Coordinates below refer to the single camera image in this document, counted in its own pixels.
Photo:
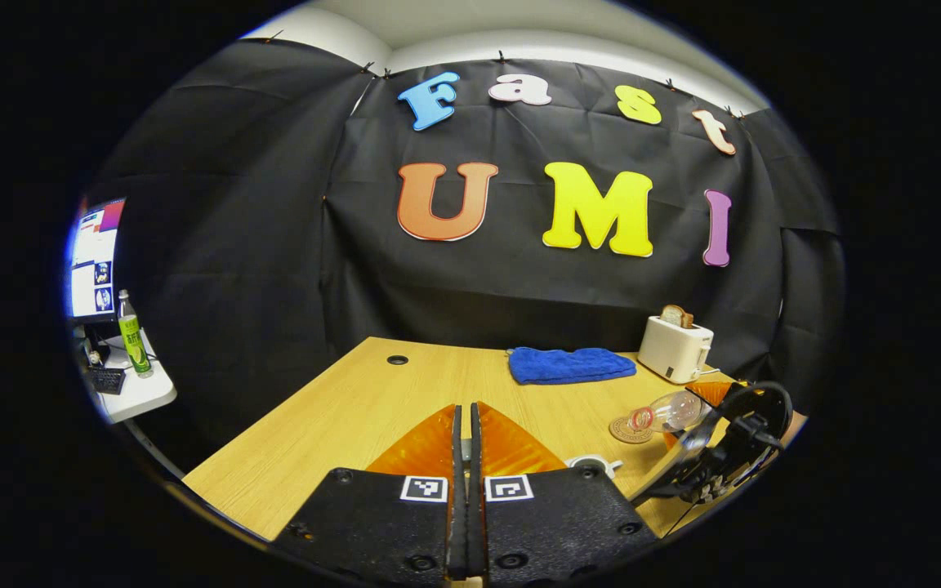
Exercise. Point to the computer monitor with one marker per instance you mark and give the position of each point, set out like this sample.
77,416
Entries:
95,261

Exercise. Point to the round brown coaster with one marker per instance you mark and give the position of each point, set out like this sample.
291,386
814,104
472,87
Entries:
626,433

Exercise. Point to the small white teacup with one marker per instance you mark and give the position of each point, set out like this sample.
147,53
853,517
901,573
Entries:
593,464

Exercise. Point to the blue folded towel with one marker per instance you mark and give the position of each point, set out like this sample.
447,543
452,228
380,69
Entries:
568,365

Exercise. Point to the clear plastic water bottle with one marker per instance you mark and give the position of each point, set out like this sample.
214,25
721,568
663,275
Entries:
671,411

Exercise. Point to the black keyboard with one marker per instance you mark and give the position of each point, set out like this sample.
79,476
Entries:
107,380

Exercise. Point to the bread slice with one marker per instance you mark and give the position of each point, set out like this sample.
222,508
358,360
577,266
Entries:
675,316

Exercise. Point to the white side table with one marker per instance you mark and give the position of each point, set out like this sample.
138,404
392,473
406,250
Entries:
144,392

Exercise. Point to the black backdrop cloth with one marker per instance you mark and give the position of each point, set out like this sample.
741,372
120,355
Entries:
258,245

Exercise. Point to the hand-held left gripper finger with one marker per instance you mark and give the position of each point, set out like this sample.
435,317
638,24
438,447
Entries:
456,523
476,523

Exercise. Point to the green label drink bottle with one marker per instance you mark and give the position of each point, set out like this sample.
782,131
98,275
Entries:
134,339

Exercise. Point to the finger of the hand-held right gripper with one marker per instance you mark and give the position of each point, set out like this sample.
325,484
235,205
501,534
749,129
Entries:
683,457
707,392

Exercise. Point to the white toaster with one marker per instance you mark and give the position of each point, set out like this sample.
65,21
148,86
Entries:
673,349

